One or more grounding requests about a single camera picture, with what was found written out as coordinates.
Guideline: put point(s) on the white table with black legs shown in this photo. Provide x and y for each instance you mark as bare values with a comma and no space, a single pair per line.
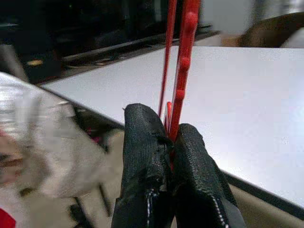
237,107

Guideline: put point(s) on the red plastic hanger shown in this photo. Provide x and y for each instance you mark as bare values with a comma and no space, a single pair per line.
184,76

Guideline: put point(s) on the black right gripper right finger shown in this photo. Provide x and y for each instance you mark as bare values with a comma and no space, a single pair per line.
199,185

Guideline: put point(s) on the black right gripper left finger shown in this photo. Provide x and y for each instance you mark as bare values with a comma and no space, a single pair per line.
145,154

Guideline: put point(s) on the off-white jacket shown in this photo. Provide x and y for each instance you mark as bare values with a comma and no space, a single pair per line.
47,142

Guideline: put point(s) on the black media console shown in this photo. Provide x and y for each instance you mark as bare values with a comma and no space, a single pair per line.
71,35

